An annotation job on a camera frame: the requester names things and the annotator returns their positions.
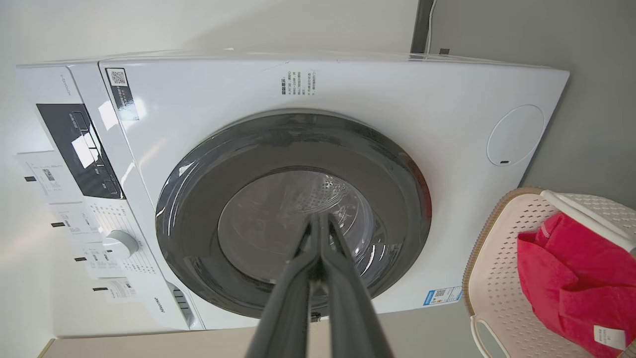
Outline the white power cable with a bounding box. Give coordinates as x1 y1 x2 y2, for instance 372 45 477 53
424 0 438 54

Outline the round white filter cover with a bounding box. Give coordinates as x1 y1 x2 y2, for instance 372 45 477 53
486 104 546 167

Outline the black round washer door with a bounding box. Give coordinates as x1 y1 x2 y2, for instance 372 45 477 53
156 109 432 319

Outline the red garment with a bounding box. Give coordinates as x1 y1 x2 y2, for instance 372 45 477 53
517 212 636 358

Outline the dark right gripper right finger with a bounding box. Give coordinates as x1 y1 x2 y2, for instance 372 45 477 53
319 213 394 358

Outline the blue energy label sticker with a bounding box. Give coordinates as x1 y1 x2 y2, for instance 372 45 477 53
423 286 464 306

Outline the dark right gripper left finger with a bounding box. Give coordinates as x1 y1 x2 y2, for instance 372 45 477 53
245 213 321 358

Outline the white front-load washing machine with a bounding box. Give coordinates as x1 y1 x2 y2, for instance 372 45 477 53
15 49 570 339

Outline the small printed text sticker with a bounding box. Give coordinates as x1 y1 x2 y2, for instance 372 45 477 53
281 71 317 97

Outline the black QR code sticker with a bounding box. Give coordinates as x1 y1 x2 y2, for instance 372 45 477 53
105 68 141 122

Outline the cream perforated laundry basket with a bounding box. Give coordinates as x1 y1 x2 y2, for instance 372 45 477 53
462 187 636 358

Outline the white paper instruction label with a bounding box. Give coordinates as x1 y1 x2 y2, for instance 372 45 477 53
92 277 138 304
15 151 76 205
50 201 102 245
75 243 123 279

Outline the black washer control display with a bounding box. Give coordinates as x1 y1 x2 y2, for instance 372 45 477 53
36 103 124 200

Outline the white washer program knob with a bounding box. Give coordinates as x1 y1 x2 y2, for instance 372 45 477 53
102 230 140 260

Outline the white garment care tag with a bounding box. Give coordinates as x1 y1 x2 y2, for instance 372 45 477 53
593 325 627 351

